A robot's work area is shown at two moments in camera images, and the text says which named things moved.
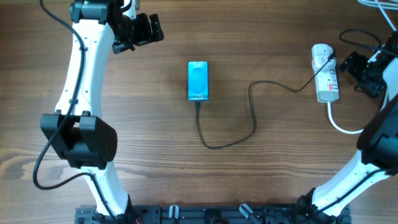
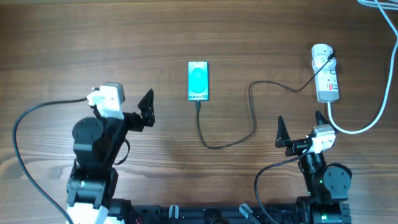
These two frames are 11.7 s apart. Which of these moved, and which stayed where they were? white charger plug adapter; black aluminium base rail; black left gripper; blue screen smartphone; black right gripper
Moved: black left gripper; black right gripper
Stayed: white charger plug adapter; black aluminium base rail; blue screen smartphone
